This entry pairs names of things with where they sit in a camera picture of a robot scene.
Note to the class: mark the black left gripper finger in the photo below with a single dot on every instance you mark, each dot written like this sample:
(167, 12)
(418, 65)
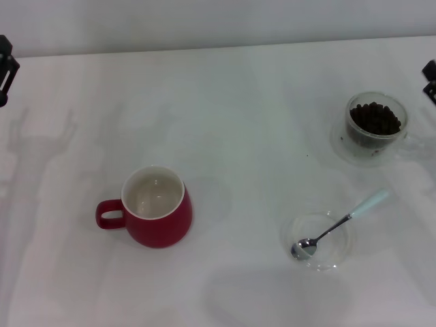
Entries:
(4, 41)

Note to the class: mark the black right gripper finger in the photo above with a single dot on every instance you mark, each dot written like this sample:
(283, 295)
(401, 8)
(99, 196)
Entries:
(432, 69)

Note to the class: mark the red ceramic mug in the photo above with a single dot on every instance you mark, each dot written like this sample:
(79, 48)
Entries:
(160, 231)

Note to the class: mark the pile of coffee beans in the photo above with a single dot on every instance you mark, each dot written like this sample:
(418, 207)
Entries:
(374, 117)

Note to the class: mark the clear glass saucer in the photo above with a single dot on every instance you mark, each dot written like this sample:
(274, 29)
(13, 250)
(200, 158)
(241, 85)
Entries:
(339, 150)

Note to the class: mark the small clear glass dish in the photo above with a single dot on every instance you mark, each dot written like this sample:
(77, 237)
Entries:
(340, 252)

